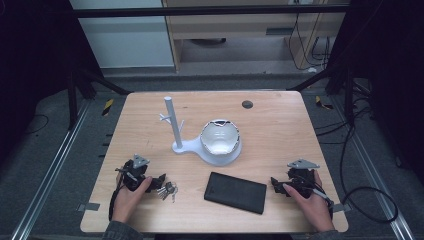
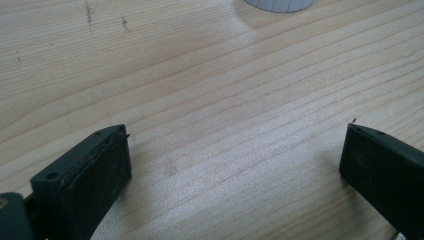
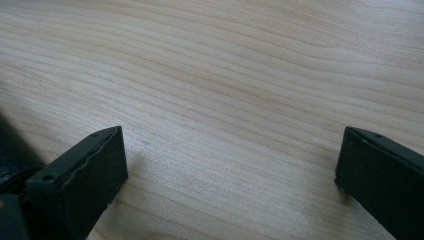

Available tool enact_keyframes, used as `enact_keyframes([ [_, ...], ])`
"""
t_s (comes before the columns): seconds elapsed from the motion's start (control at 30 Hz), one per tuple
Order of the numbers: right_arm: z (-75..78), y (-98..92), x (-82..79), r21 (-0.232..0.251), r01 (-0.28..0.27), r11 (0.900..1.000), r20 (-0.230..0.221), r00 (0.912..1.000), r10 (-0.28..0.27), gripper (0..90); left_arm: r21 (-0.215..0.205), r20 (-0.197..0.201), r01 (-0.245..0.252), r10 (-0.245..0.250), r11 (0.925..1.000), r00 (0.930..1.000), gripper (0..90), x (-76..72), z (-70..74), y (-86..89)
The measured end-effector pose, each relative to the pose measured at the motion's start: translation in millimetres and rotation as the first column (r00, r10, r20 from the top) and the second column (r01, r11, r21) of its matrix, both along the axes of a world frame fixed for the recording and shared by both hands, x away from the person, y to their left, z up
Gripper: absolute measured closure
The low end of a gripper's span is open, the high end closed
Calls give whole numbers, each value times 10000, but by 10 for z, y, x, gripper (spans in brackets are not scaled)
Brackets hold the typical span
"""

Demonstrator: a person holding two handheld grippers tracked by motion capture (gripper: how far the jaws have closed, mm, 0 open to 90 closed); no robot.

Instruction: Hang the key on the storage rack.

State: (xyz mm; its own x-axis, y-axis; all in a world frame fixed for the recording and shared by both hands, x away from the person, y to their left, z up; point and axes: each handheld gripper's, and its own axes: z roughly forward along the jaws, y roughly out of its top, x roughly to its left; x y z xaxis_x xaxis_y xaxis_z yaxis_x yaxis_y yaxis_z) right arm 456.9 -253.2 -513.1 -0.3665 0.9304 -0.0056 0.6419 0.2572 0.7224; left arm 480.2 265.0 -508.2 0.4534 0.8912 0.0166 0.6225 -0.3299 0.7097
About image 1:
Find light wooden desk unit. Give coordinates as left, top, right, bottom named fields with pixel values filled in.
left=161, top=0, right=351, bottom=72

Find grey tape strip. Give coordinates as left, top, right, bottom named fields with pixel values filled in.
left=76, top=202, right=101, bottom=213
left=332, top=202, right=352, bottom=214

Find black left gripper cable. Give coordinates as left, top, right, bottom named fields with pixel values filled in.
left=107, top=167, right=128, bottom=222

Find black flat case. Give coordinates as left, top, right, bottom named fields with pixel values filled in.
left=203, top=171, right=268, bottom=215

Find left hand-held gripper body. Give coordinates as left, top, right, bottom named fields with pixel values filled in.
left=115, top=153, right=158, bottom=193

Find black metal stand legs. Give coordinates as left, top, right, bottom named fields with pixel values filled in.
left=285, top=64, right=372, bottom=126
left=65, top=68, right=132, bottom=132

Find aluminium floor rail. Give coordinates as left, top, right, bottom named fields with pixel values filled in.
left=9, top=99, right=92, bottom=240
left=333, top=96, right=416, bottom=240

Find black curtain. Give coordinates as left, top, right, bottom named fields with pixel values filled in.
left=328, top=0, right=424, bottom=181
left=0, top=0, right=101, bottom=161

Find white hook stand with tray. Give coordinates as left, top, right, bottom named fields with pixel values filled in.
left=159, top=96, right=243, bottom=167

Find black hanging cables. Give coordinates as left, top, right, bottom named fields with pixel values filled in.
left=287, top=12, right=332, bottom=72

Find black floor cable loop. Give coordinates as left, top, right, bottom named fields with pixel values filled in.
left=339, top=124, right=400, bottom=225

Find yellow black floor tape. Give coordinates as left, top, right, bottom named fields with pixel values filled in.
left=101, top=98, right=115, bottom=117
left=314, top=95, right=335, bottom=111

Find person's left hand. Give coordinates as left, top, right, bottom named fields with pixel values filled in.
left=111, top=175, right=154, bottom=224

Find black horizontal frame bar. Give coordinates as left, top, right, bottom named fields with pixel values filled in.
left=71, top=4, right=352, bottom=18

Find white cabinet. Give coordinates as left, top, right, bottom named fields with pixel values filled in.
left=68, top=0, right=176, bottom=70

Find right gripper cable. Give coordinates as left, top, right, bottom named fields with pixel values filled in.
left=311, top=186, right=335, bottom=220

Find person's right hand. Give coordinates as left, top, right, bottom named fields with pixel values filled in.
left=282, top=169, right=336, bottom=233

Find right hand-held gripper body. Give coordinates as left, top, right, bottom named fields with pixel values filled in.
left=284, top=158, right=322, bottom=200

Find white shell-shaped bowl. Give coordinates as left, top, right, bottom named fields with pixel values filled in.
left=200, top=119, right=242, bottom=157

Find silver bunch of keys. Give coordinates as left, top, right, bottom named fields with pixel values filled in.
left=155, top=181, right=179, bottom=204

